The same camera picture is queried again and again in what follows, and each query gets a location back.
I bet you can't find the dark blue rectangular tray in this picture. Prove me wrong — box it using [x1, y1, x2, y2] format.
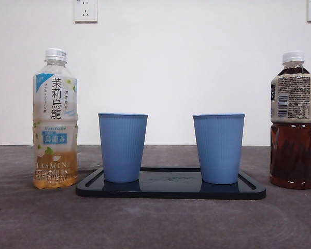
[75, 167, 267, 200]

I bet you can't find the jasmine tea bottle white label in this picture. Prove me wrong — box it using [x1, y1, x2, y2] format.
[32, 48, 79, 189]

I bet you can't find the dark tea bottle beige label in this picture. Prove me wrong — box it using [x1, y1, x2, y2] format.
[269, 50, 311, 190]

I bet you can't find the blue ribbed plastic cup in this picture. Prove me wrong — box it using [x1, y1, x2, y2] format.
[192, 113, 246, 185]
[97, 112, 149, 183]

